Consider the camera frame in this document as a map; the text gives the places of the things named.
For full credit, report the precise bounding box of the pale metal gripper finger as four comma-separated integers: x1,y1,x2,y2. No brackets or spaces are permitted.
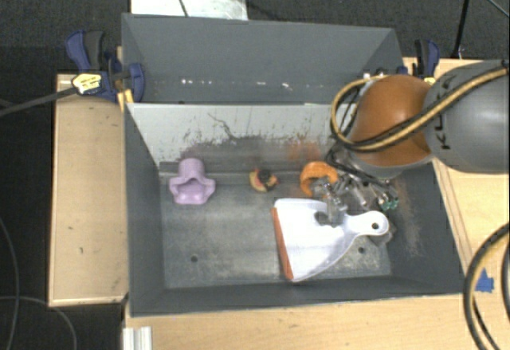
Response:
326,197,349,226
312,177,339,199

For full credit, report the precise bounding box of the lilac plastic toy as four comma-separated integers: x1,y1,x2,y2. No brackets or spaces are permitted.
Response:
167,157,217,206

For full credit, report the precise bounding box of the pale wood flat board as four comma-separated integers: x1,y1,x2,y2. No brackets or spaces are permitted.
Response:
48,69,131,308

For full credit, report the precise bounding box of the grey metal bin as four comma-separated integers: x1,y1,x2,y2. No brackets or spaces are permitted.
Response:
120,13,465,316

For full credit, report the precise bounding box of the small yellow and brown toy food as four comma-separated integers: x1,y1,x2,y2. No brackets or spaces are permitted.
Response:
249,168,279,194

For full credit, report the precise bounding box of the orange ring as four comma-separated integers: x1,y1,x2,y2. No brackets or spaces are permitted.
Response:
299,161,339,199

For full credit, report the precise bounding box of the white dustpan with red-brown edge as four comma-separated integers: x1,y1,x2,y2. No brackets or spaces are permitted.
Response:
270,198,390,283

